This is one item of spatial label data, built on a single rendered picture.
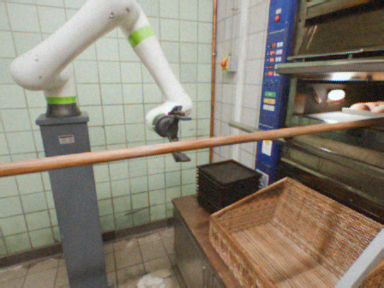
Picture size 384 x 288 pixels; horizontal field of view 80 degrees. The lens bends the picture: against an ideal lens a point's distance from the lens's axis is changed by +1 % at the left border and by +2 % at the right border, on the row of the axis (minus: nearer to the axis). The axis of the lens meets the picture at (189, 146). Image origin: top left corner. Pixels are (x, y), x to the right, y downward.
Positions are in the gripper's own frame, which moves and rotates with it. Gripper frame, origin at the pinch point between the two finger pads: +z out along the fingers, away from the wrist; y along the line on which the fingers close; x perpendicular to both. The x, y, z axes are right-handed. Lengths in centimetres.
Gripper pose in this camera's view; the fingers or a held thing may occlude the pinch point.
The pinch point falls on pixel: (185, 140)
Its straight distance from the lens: 73.1
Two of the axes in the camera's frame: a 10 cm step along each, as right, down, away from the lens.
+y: -0.1, 9.6, 2.9
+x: -9.2, 1.0, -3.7
